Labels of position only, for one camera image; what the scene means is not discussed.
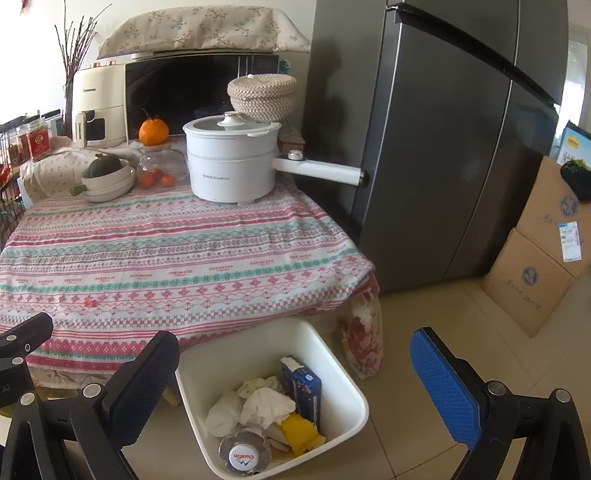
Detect yellow sandwich wrapper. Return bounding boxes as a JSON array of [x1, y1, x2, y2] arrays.
[[280, 413, 327, 457]]

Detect white tissue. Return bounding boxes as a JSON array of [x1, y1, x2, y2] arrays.
[[238, 388, 296, 429]]

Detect white plastic bottle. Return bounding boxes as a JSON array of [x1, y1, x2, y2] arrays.
[[205, 391, 243, 438]]

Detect white trash bin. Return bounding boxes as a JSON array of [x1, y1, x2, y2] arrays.
[[176, 318, 369, 479]]

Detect floral plastic bag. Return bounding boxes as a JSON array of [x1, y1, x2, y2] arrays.
[[339, 292, 385, 379]]

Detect green jade spoon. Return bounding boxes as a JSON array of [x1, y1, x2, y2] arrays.
[[69, 184, 87, 196]]

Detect clear bottle with red-white cap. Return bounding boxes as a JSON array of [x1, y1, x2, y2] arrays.
[[218, 424, 271, 476]]

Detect floral cream cloth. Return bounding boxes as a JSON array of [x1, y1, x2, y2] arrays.
[[19, 137, 141, 204]]

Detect white stacked bowls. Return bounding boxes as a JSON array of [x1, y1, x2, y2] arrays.
[[81, 159, 136, 203]]

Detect blue carton box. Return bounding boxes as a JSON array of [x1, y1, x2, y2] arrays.
[[280, 356, 322, 430]]

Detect dark green squash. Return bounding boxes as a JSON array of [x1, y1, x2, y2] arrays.
[[87, 154, 121, 178]]

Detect patterned handmade tablecloth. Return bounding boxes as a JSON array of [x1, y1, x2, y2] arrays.
[[1, 175, 380, 388]]

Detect upper cardboard box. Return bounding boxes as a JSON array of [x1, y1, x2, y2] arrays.
[[517, 157, 590, 277]]

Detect small orange left in teapot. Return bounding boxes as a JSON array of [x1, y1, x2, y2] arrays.
[[137, 172, 156, 189]]

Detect small orange in teapot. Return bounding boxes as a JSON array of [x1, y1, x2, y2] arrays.
[[137, 172, 156, 189], [159, 175, 176, 188]]

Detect red-labelled glass jar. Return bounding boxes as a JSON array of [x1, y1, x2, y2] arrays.
[[27, 116, 51, 161]]

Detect small orange right in teapot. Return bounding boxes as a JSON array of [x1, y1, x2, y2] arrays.
[[159, 175, 176, 188]]

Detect glass teapot with cork lid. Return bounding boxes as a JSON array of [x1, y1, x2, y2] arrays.
[[136, 142, 188, 188]]

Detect large orange on teapot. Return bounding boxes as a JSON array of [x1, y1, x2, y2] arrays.
[[138, 112, 169, 146]]

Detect black object on box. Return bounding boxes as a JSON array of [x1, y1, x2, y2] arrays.
[[560, 159, 591, 203]]

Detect cream air fryer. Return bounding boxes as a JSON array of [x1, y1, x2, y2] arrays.
[[72, 62, 126, 149]]

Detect white electric cooking pot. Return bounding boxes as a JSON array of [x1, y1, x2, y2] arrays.
[[183, 111, 365, 204]]

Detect blue printed box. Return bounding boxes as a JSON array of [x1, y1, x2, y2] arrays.
[[557, 121, 591, 167]]

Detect black microwave oven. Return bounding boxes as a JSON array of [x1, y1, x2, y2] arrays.
[[125, 52, 280, 141]]

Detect dried twigs in vase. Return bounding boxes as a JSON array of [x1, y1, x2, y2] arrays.
[[54, 0, 111, 139]]

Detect dark grey refrigerator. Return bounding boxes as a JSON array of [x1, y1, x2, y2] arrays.
[[303, 1, 569, 291]]

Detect woven rattan lidded basket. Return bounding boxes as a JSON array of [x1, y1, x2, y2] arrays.
[[228, 74, 297, 122]]

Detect floral microwave cover cloth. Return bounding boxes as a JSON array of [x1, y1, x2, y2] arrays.
[[97, 5, 311, 59]]

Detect black wire rack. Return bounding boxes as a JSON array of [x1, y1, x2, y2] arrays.
[[0, 110, 63, 252]]

